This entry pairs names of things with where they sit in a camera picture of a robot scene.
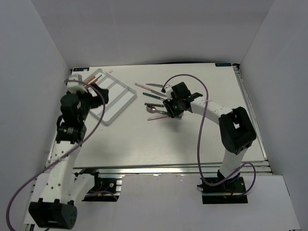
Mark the red chopstick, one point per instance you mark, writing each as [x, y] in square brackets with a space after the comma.
[89, 79]

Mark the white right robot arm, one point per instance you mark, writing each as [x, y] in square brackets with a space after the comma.
[236, 129]

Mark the blue label sticker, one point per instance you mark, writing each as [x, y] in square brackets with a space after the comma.
[81, 69]
[223, 64]

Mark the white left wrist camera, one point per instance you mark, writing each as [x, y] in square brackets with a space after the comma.
[74, 84]

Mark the green handled spoon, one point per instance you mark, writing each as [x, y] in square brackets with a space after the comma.
[153, 110]

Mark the dark handled knife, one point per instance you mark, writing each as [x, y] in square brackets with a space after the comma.
[154, 85]

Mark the blue label sticker left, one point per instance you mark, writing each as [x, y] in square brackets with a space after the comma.
[81, 69]

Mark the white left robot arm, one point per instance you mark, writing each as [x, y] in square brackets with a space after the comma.
[56, 207]

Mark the white compartment tray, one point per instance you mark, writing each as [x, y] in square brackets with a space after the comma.
[120, 95]

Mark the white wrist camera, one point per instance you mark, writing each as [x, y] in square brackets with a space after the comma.
[168, 91]
[74, 84]

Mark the blue label sticker right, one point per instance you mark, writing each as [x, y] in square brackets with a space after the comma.
[223, 64]

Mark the pink handled knife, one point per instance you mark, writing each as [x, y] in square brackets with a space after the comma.
[151, 90]

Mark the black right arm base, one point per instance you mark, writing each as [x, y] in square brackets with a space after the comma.
[229, 192]

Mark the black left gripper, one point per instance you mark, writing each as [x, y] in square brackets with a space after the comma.
[97, 99]

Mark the dark handled fork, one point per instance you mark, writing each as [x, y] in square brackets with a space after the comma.
[154, 104]

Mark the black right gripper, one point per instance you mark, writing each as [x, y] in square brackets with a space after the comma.
[168, 105]

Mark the green handled fork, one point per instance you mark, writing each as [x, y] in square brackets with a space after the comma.
[153, 96]

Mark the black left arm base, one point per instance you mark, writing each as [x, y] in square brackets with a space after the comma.
[105, 189]

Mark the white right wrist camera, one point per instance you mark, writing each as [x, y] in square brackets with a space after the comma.
[168, 91]

